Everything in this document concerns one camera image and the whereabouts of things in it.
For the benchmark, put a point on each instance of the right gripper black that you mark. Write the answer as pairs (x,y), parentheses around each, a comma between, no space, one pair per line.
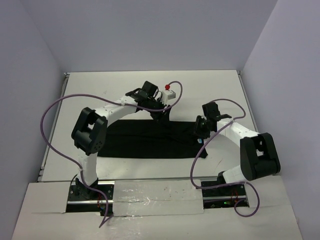
(197,130)

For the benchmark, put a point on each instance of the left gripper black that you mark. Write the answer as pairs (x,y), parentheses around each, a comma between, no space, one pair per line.
(161,116)

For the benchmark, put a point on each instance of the black t shirt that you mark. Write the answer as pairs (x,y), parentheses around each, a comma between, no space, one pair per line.
(150,139)

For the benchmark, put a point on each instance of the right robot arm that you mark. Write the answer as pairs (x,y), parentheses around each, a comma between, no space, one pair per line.
(257,151)

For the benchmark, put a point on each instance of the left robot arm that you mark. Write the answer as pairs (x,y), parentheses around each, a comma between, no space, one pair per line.
(90,131)

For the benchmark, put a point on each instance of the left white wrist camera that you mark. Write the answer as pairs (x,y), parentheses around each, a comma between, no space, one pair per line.
(167,94)

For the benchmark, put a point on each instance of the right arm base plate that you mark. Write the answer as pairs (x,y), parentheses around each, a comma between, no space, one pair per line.
(225,197)

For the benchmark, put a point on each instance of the aluminium table rail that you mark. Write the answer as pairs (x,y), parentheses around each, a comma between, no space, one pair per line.
(57,111)

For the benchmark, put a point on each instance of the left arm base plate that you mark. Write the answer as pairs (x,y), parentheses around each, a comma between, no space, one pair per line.
(94,202)

